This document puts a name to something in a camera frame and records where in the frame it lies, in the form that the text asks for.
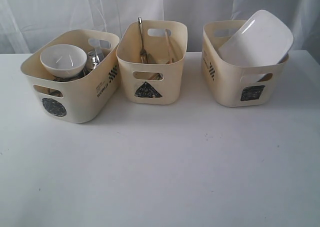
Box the wooden chopstick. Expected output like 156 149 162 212
165 29 177 64
148 60 171 81

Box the stainless steel fork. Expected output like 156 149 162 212
137 17 148 64

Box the cream bin with circle mark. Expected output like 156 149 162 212
20 29 121 124

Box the stainless steel bowl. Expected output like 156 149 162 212
84 47 110 75

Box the stainless steel cup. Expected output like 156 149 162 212
46 88 63 98
53 72 85 82

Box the white ceramic bowl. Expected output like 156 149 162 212
40 44 87 78

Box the white rectangular plate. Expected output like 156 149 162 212
217 9 295 69

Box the stainless steel knife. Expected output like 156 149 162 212
147 53 157 64

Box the cream bin with triangle mark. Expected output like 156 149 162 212
116 20 188 105

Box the cream bin with square mark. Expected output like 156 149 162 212
201 20 289 108

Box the white curtain backdrop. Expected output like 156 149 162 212
0 0 320 60

